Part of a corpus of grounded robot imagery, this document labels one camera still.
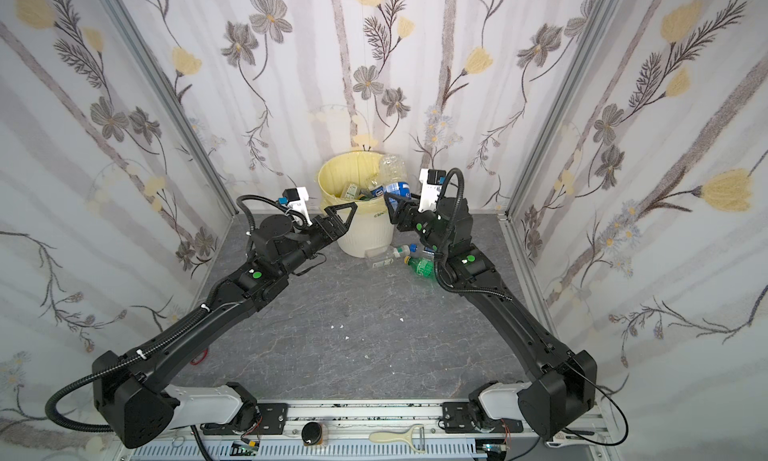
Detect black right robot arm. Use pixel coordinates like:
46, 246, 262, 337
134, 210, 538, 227
384, 168, 604, 441

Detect beige vegetable peeler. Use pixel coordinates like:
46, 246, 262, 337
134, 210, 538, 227
368, 424, 426, 454

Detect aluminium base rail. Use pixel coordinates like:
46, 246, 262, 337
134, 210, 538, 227
115, 395, 617, 460

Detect yellow bin liner bag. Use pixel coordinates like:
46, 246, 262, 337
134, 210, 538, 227
318, 151, 388, 214

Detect clear bottle blue label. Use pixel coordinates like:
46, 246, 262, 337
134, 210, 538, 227
376, 154, 411, 197

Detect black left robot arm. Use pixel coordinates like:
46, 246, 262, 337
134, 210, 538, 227
45, 201, 357, 448

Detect green soda bottle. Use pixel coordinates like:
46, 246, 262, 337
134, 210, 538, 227
404, 256, 435, 279

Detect red handled scissors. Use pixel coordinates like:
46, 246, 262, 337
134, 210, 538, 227
190, 349, 209, 366

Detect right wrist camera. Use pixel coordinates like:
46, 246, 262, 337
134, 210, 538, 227
419, 168, 446, 212

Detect black round knob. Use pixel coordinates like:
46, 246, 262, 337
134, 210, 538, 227
301, 421, 326, 446

